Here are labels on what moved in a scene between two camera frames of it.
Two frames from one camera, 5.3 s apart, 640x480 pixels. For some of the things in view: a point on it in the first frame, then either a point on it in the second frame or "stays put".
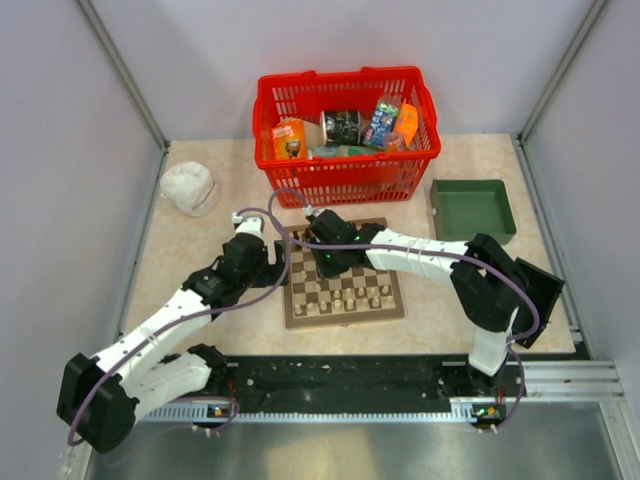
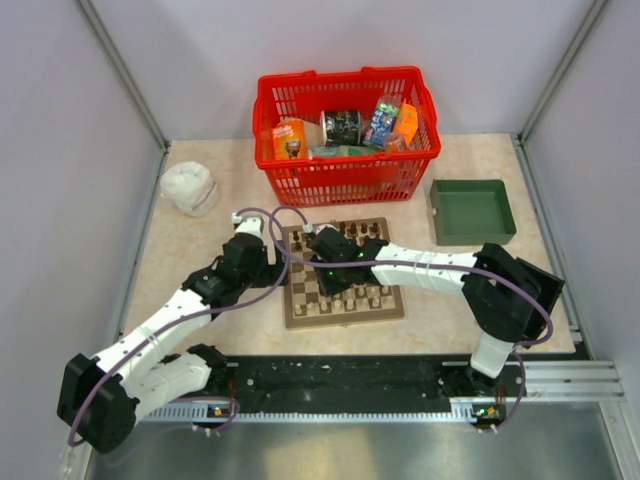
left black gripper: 271,273 stays put
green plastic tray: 463,208 stays put
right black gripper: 324,270 -> 326,288
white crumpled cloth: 190,188 stays put
